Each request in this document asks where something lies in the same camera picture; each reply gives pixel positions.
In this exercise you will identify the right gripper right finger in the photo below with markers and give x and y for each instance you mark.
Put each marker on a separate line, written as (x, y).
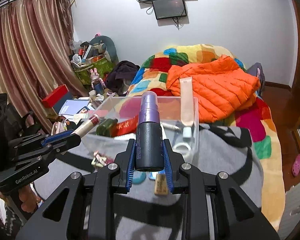
(216, 206)

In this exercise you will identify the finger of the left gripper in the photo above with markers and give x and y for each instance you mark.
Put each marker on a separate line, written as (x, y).
(57, 136)
(53, 149)

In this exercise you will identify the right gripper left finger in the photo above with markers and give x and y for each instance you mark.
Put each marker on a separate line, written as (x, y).
(82, 198)

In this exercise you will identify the beige lipstick tube red band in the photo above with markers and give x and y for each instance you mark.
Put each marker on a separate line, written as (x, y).
(87, 126)

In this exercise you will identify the dark green glass bottle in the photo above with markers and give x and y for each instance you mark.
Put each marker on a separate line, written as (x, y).
(106, 127)

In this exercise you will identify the pink braided bracelet charm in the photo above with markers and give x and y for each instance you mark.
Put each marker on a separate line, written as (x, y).
(99, 160)

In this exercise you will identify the blue adhesive tape roll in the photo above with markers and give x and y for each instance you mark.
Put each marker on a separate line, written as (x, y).
(139, 177)

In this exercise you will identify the red paper box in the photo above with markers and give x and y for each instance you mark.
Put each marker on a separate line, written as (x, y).
(125, 127)

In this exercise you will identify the white gauze tape roll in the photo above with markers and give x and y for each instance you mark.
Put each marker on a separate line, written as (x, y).
(183, 148)

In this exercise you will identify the blue Max blade box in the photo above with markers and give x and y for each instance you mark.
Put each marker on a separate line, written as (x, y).
(153, 175)

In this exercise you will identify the dark purple spray bottle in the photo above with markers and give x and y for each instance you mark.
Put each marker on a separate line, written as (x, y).
(149, 152)

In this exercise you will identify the white fountain pen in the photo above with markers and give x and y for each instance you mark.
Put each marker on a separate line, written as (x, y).
(171, 127)

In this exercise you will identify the beige cream tube white cap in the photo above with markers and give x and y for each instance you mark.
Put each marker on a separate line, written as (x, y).
(186, 103)

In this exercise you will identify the person's left hand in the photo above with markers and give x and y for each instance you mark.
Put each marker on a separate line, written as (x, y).
(29, 199)

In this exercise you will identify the blue white booklet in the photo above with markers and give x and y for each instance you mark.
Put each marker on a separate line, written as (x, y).
(71, 107)

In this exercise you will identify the red gift box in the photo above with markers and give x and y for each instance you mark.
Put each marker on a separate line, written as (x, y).
(51, 99)

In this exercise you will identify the pink rabbit toy figure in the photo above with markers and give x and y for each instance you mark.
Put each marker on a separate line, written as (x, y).
(97, 82)

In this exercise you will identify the grey black patterned blanket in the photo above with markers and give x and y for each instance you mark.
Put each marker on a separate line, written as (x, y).
(143, 215)

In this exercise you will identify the dark purple clothes pile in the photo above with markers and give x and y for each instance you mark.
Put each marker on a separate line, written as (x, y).
(120, 78)

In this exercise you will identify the green basket of clutter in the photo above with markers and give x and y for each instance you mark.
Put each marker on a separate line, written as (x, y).
(88, 58)

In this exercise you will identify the pink croc shoe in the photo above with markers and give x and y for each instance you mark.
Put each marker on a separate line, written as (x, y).
(296, 166)

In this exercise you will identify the colourful patchwork quilt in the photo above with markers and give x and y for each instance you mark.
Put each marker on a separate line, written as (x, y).
(257, 118)

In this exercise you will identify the clear plastic storage box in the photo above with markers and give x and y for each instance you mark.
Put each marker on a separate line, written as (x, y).
(124, 109)

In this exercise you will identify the grey neck pillow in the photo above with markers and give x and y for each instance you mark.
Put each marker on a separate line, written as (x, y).
(105, 46)

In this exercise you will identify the striped pink brown curtain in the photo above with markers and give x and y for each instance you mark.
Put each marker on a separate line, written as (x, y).
(35, 38)

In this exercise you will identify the orange puffer jacket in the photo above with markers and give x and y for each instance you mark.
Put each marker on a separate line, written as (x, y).
(220, 86)

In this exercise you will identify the small wall monitor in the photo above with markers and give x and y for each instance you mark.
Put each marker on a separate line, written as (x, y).
(164, 9)

